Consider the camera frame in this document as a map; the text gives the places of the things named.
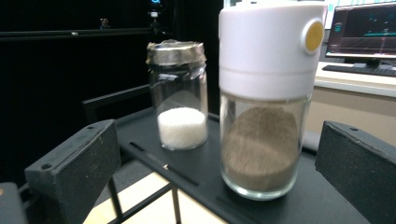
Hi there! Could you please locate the black horizontal metal bar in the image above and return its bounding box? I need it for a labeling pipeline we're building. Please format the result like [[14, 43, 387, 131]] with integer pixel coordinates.
[[0, 27, 157, 43]]

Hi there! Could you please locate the black keyboard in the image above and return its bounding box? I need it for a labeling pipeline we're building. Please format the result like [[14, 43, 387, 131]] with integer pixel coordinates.
[[321, 63, 396, 78]]

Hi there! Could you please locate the computer monitor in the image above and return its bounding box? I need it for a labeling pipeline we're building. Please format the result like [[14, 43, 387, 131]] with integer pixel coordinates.
[[325, 2, 396, 70]]

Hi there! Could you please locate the glass jar with metal lid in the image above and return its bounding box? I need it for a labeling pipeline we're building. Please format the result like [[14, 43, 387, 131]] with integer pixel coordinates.
[[146, 39, 209, 152]]

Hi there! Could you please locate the black metal rack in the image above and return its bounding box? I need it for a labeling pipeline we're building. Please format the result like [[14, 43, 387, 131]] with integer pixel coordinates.
[[81, 83, 372, 224]]

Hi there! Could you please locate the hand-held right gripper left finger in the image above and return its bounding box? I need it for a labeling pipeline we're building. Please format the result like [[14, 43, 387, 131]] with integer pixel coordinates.
[[24, 119, 121, 224]]

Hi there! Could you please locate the beige desk with monitor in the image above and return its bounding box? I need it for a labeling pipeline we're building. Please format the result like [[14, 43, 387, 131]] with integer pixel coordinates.
[[304, 61, 396, 147]]

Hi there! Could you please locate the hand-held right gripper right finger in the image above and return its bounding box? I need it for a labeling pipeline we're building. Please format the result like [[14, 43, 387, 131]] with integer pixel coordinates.
[[315, 120, 396, 224]]

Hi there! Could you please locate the small camera on stand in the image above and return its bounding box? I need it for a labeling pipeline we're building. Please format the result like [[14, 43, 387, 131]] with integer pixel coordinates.
[[148, 0, 164, 21]]

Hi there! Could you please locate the glass jar with white lid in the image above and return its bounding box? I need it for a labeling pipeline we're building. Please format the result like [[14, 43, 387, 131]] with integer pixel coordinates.
[[218, 0, 328, 201]]

